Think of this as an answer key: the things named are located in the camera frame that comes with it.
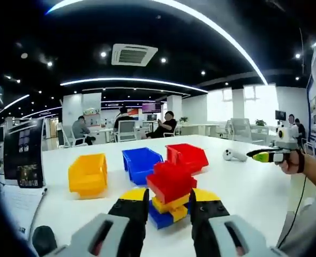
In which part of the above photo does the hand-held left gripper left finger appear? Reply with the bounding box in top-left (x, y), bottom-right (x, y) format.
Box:
top-left (66, 187), bottom-right (150, 257)

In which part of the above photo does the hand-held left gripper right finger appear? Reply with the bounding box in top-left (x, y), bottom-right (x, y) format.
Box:
top-left (189, 188), bottom-right (279, 257)

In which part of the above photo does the short yellow toy block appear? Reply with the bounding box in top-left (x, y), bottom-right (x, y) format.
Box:
top-left (170, 205), bottom-right (189, 223)

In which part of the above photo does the yellow plastic bin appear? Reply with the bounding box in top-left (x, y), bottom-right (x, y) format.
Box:
top-left (67, 153), bottom-right (108, 200)

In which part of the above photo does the blue toy block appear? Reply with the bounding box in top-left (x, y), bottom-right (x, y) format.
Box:
top-left (148, 205), bottom-right (189, 230)

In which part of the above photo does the long yellow toy block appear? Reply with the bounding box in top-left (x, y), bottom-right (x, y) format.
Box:
top-left (151, 193), bottom-right (191, 215)

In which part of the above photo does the red plastic bin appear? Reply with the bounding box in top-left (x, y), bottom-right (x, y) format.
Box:
top-left (165, 143), bottom-right (209, 176)

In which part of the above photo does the large red toy block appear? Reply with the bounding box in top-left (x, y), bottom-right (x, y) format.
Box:
top-left (146, 171), bottom-right (198, 205)

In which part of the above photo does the blue plastic bin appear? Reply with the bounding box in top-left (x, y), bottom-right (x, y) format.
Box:
top-left (122, 147), bottom-right (164, 186)

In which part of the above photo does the person's right hand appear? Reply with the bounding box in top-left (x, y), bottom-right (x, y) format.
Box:
top-left (279, 150), bottom-right (301, 175)

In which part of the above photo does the white office chair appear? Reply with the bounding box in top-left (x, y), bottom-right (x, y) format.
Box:
top-left (56, 122), bottom-right (88, 148)
top-left (229, 117), bottom-right (251, 140)
top-left (250, 125), bottom-right (270, 146)
top-left (117, 119), bottom-right (137, 142)

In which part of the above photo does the white handheld controller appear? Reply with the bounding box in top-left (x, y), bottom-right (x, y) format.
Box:
top-left (222, 148), bottom-right (247, 163)

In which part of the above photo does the black round object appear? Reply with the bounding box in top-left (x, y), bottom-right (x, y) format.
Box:
top-left (32, 225), bottom-right (57, 257)

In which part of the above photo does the person's grey clothing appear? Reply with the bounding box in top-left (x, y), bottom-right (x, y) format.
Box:
top-left (277, 171), bottom-right (316, 251)

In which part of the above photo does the black computer monitor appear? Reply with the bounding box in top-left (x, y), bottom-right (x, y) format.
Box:
top-left (3, 118), bottom-right (46, 189)

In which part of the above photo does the ceiling air conditioner vent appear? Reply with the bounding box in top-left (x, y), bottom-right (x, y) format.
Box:
top-left (111, 43), bottom-right (159, 67)

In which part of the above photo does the black wrist strap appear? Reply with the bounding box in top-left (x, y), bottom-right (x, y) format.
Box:
top-left (296, 150), bottom-right (306, 173)

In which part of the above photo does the black cable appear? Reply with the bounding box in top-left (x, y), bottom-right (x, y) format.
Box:
top-left (277, 173), bottom-right (309, 248)

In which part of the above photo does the grey cable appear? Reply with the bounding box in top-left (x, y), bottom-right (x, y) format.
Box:
top-left (26, 188), bottom-right (48, 238)

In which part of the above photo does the wall television screen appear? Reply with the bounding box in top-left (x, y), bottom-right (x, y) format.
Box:
top-left (141, 103), bottom-right (161, 113)

